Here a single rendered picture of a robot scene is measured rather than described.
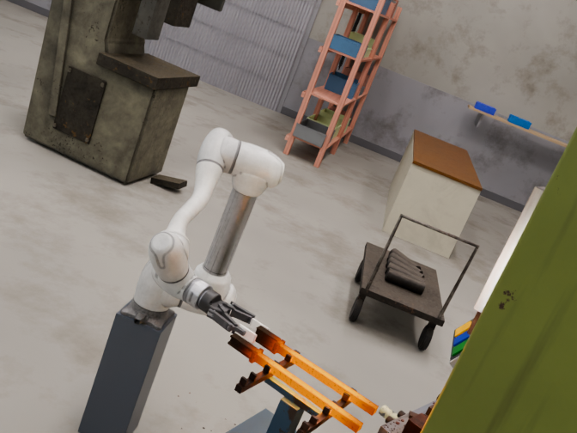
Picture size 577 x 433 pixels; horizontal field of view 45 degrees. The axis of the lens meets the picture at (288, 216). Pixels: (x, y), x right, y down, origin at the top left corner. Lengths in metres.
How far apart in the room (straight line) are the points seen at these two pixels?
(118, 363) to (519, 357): 1.79
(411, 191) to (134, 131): 3.01
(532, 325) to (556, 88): 10.09
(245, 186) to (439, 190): 4.95
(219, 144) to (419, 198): 5.01
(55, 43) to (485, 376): 5.10
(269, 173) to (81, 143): 3.75
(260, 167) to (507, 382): 1.27
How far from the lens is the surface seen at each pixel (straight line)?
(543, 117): 11.72
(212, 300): 2.26
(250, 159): 2.59
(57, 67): 6.23
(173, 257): 2.16
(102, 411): 3.17
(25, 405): 3.35
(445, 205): 7.47
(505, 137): 11.67
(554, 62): 11.67
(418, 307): 5.05
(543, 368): 1.72
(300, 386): 2.03
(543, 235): 1.68
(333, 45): 8.90
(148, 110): 5.89
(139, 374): 3.01
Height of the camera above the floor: 2.04
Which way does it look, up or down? 18 degrees down
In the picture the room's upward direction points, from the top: 22 degrees clockwise
